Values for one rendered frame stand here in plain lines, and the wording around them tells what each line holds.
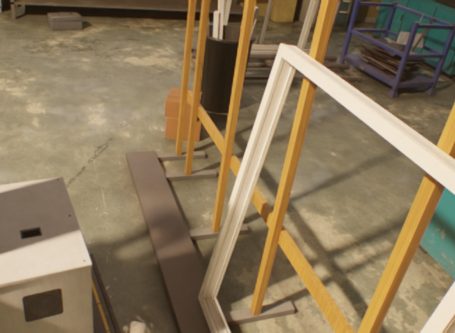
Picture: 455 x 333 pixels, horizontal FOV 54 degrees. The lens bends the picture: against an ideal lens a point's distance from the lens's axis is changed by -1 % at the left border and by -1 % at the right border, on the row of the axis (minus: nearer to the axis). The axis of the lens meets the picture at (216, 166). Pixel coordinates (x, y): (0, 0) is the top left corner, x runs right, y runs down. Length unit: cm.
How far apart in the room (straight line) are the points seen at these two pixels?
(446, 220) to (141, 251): 194
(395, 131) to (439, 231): 203
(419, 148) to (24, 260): 126
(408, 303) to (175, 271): 142
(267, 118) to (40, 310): 114
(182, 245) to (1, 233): 137
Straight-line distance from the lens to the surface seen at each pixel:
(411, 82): 647
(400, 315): 296
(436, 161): 122
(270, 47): 655
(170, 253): 282
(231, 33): 494
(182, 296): 258
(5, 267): 165
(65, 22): 715
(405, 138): 129
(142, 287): 269
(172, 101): 399
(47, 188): 198
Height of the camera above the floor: 195
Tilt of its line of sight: 31 degrees down
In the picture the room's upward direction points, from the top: 8 degrees clockwise
